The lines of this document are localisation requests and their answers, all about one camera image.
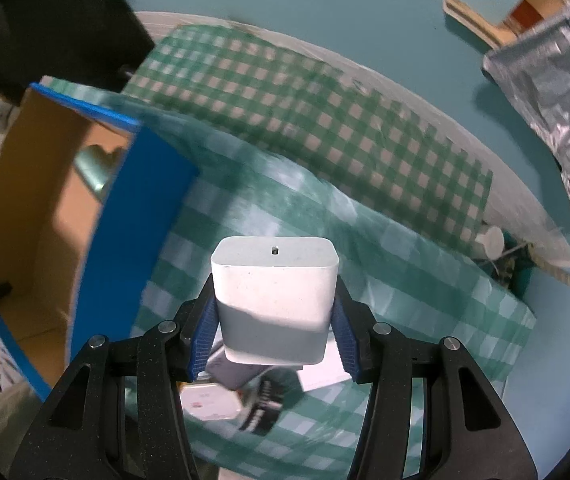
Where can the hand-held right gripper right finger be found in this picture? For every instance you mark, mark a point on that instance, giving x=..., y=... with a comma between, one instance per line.
x=345, y=345

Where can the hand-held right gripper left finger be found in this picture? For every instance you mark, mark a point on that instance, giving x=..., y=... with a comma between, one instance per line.
x=202, y=340

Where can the pink case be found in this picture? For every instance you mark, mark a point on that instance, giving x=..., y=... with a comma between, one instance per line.
x=210, y=402

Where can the black multi-port charger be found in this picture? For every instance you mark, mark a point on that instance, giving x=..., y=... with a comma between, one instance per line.
x=260, y=405

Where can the white square charger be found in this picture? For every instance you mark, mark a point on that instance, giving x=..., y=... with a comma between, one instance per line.
x=275, y=290

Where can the cardboard box with blue edges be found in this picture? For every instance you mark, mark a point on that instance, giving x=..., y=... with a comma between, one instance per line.
x=30, y=210

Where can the green checked plastic tablecloth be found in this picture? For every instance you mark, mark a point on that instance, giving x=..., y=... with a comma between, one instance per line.
x=265, y=200

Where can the green metal tin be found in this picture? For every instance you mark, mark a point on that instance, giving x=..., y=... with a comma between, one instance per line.
x=96, y=167

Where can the white round cap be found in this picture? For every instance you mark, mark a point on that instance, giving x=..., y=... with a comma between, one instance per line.
x=491, y=241

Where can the green small-check cloth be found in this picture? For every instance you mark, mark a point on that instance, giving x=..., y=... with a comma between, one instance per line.
x=290, y=105

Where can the black bulky object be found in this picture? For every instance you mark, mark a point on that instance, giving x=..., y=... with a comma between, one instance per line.
x=50, y=25

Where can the wooden frame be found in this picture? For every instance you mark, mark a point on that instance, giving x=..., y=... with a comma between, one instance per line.
x=470, y=20

